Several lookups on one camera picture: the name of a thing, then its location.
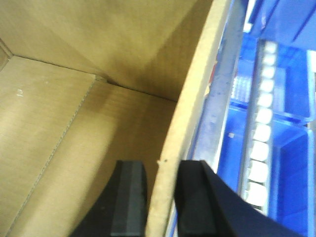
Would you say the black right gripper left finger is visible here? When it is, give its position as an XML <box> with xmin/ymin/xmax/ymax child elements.
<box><xmin>71</xmin><ymin>160</ymin><xmax>147</xmax><ymax>237</ymax></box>

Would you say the stainless steel shelf rail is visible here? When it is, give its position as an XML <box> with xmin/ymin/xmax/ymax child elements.
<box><xmin>164</xmin><ymin>0</ymin><xmax>255</xmax><ymax>237</ymax></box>

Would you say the brown cardboard carton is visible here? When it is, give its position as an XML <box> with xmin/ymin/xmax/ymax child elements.
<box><xmin>0</xmin><ymin>0</ymin><xmax>231</xmax><ymax>237</ymax></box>

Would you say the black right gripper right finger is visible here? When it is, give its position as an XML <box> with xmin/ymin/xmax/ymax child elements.
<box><xmin>174</xmin><ymin>160</ymin><xmax>298</xmax><ymax>237</ymax></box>

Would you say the white roller track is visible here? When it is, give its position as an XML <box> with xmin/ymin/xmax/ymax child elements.
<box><xmin>238</xmin><ymin>39</ymin><xmax>277</xmax><ymax>215</ymax></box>

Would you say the blue plastic bin lower right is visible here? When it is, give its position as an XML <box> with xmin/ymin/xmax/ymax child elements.
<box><xmin>218</xmin><ymin>0</ymin><xmax>316</xmax><ymax>237</ymax></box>

